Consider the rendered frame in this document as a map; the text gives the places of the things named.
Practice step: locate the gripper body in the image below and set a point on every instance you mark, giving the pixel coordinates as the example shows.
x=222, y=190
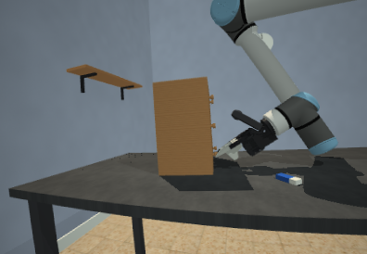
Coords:
x=257, y=140

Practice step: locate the blue and white eraser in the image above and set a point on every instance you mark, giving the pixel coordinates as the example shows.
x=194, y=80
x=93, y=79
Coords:
x=288, y=179

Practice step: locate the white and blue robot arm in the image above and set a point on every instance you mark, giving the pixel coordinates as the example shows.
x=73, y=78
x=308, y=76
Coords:
x=300, y=110

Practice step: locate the brown wooden chest of drawers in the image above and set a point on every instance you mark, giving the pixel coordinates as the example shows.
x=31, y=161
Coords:
x=183, y=127

